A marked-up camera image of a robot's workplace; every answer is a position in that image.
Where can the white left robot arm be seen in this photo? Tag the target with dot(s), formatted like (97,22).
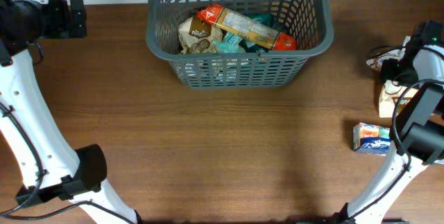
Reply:
(50,167)

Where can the blue snack packet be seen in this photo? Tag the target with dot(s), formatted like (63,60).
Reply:
(371,139)

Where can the beige cookie packet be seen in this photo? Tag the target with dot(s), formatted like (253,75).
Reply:
(390,92)

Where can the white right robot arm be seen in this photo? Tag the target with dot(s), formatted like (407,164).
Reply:
(415,142)

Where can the orange biscuit packet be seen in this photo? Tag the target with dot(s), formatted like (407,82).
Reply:
(247,28)

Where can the beige brown snack pouch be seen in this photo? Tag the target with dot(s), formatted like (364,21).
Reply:
(197,36)

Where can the grey plastic lattice basket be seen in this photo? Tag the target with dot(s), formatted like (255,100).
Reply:
(308,21)

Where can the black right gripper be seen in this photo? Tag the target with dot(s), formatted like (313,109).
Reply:
(388,71)

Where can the teal tissue pack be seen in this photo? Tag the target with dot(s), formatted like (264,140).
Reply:
(229,44)

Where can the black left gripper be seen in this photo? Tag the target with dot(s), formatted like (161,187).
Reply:
(59,8)

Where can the green coffee bean bag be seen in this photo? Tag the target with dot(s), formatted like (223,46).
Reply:
(260,19)

